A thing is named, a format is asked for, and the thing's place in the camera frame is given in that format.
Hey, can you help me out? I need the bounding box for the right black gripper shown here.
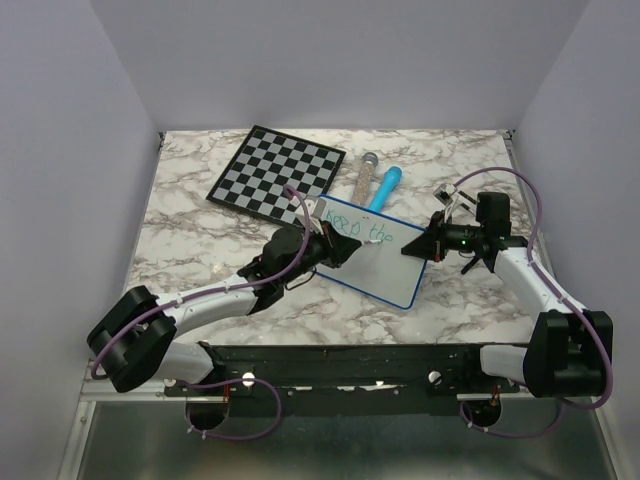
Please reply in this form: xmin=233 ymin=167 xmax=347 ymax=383
xmin=401 ymin=210 xmax=484 ymax=262

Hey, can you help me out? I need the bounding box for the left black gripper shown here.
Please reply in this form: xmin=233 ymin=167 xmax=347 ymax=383
xmin=280 ymin=218 xmax=360 ymax=286

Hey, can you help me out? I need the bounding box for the blue framed whiteboard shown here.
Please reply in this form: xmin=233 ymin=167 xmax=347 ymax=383
xmin=317 ymin=195 xmax=426 ymax=310

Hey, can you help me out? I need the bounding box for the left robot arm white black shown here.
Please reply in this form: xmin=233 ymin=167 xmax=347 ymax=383
xmin=87 ymin=221 xmax=364 ymax=395

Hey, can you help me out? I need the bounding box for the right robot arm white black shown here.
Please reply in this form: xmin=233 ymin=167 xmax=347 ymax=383
xmin=401 ymin=192 xmax=613 ymax=398

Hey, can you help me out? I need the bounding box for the blue toy microphone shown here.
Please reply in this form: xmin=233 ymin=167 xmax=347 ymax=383
xmin=368 ymin=166 xmax=402 ymax=212

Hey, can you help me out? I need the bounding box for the glitter tube silver cap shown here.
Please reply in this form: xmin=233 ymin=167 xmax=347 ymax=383
xmin=351 ymin=152 xmax=379 ymax=206

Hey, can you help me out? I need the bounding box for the black grey chessboard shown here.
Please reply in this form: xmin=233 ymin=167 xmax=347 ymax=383
xmin=206 ymin=125 xmax=346 ymax=226

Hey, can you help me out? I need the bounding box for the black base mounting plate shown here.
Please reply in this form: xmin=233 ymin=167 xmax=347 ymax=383
xmin=102 ymin=342 xmax=524 ymax=419

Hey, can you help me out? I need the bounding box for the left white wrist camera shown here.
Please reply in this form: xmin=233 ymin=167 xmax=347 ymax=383
xmin=296 ymin=197 xmax=326 ymax=231

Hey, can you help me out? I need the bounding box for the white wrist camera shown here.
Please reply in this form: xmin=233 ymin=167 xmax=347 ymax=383
xmin=434 ymin=183 xmax=459 ymax=223
xmin=296 ymin=197 xmax=326 ymax=231

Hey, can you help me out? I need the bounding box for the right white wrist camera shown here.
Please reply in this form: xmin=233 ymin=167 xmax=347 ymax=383
xmin=434 ymin=183 xmax=459 ymax=223

